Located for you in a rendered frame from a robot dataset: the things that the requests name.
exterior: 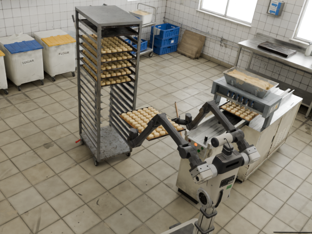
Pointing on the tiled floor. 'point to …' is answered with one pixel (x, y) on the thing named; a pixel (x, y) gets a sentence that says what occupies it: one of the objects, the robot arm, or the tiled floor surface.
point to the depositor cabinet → (266, 133)
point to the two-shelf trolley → (146, 27)
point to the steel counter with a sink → (304, 62)
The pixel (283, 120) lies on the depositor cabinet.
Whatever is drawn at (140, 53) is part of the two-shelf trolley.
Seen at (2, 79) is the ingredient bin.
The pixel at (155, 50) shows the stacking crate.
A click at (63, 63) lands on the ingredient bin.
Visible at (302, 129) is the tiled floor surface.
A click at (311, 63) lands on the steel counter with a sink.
